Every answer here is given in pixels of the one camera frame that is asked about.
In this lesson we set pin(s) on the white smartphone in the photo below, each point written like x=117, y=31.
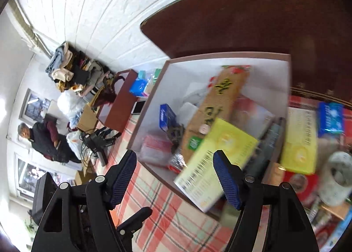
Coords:
x=139, y=107

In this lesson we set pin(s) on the glass window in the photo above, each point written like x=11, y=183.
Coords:
x=27, y=175

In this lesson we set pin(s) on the long brown printed carton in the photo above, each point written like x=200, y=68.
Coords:
x=220, y=95

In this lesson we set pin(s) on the white and yellow shopping bag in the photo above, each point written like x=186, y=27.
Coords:
x=73, y=140

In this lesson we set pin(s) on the white wall pipe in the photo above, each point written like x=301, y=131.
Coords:
x=30, y=32

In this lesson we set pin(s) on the brown wooden bedside table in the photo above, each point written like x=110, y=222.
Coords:
x=121, y=103

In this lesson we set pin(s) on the small blue box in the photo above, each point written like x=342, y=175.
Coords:
x=167, y=117

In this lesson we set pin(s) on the yellow box with barcode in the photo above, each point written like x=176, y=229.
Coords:
x=220, y=142

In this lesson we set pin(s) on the pile of clothes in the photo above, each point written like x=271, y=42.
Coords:
x=77, y=70

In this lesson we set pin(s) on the red and white packet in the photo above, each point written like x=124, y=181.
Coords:
x=253, y=116

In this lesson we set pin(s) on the green tissue packet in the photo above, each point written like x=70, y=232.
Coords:
x=156, y=74

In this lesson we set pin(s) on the framed wall picture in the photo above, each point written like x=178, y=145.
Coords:
x=34, y=106

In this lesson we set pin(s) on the yellow flat box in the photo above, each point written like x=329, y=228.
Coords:
x=299, y=142

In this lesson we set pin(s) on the blue tissue packet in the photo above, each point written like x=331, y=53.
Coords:
x=139, y=86
x=330, y=118

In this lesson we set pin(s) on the dark grey flat pack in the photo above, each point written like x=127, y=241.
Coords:
x=268, y=142

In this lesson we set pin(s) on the white tape roll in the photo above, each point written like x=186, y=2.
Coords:
x=337, y=183

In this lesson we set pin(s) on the large white plastic bag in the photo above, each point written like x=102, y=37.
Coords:
x=70, y=103

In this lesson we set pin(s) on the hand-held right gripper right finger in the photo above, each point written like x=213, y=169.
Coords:
x=228, y=183

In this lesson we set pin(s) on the dark wooden headboard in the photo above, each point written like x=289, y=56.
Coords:
x=247, y=21

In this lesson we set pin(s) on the red plaid blanket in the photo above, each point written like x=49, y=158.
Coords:
x=165, y=213

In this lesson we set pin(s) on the small brown cardboard box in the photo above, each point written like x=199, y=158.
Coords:
x=84, y=177

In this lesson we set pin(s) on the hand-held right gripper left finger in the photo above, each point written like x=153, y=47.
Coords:
x=123, y=179

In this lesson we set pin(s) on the white-lined cardboard box container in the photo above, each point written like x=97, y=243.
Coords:
x=176, y=81

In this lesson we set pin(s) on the pink plastic packet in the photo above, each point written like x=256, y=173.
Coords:
x=156, y=146

